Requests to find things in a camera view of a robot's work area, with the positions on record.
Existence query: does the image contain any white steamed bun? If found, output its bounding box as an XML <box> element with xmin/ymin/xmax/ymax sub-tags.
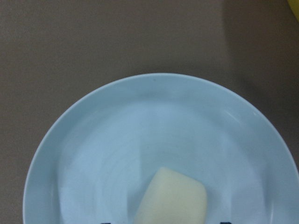
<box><xmin>133</xmin><ymin>168</ymin><xmax>207</xmax><ymax>224</ymax></box>

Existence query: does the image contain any yellow rimmed white steamer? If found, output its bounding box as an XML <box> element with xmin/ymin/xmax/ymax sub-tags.
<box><xmin>287</xmin><ymin>0</ymin><xmax>299</xmax><ymax>19</ymax></box>

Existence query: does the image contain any light blue round plate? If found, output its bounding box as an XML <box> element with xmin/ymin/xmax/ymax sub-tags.
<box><xmin>23</xmin><ymin>73</ymin><xmax>299</xmax><ymax>224</ymax></box>

